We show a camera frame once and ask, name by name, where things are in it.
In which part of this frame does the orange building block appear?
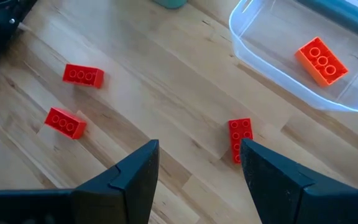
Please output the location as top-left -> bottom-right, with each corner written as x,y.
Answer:
294,36 -> 349,88

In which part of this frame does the clear plastic bin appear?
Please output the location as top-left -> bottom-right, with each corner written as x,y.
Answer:
228,0 -> 358,113

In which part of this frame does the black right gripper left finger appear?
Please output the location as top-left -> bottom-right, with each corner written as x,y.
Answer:
73,139 -> 160,224

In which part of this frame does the teal plastic bin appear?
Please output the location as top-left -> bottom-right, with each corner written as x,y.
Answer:
152,0 -> 188,9

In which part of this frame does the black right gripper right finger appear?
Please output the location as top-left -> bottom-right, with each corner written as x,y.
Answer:
240,138 -> 358,224

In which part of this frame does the red building block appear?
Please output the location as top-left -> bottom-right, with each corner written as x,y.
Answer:
227,117 -> 254,165
62,63 -> 105,90
44,106 -> 88,140

